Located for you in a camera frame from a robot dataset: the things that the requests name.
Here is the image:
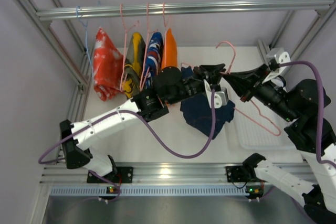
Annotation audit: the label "aluminium frame post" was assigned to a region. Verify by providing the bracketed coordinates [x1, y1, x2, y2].
[257, 0, 336, 78]
[0, 0, 91, 95]

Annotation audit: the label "navy blue trousers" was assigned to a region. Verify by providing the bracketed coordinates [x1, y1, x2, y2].
[179, 66, 236, 141]

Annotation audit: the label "pink wire hanger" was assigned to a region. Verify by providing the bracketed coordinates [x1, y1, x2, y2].
[181, 40, 281, 137]

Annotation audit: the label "orange trousers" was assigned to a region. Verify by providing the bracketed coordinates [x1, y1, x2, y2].
[161, 28, 177, 69]

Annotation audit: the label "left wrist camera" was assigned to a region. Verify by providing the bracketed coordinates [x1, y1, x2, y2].
[204, 80, 229, 109]

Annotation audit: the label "aluminium frame post right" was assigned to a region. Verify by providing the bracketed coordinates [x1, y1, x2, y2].
[257, 0, 336, 78]

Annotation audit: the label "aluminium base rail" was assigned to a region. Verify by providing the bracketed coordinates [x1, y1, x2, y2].
[39, 162, 318, 186]

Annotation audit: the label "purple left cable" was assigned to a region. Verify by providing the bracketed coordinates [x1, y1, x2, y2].
[38, 89, 216, 201]

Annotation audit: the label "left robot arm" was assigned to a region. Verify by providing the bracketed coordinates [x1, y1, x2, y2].
[60, 63, 225, 177]

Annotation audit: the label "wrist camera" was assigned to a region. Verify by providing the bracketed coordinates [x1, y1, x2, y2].
[263, 48, 291, 83]
[204, 80, 229, 109]

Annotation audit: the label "blue wire hanger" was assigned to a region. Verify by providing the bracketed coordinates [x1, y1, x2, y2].
[76, 5, 102, 79]

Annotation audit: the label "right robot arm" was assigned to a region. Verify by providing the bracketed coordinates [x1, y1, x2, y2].
[224, 62, 335, 223]

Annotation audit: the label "aluminium hanging rail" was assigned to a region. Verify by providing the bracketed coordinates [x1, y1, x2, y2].
[36, 0, 335, 21]

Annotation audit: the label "red white patterned trousers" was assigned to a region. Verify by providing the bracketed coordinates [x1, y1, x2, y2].
[93, 27, 123, 101]

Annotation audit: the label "yellow olive patterned trousers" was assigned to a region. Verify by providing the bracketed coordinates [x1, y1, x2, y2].
[123, 32, 145, 99]

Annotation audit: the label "blue red white trousers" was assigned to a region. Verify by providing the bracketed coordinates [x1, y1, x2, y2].
[144, 32, 164, 88]

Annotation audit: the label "aluminium frame post left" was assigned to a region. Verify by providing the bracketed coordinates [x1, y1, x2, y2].
[0, 0, 91, 95]

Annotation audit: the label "white plastic tray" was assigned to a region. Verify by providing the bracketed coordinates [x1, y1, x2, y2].
[227, 85, 295, 151]

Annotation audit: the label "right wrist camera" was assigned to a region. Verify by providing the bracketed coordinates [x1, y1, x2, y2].
[263, 48, 291, 83]

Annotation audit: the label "blue slotted cable duct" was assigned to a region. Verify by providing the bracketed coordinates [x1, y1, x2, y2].
[50, 185, 249, 197]

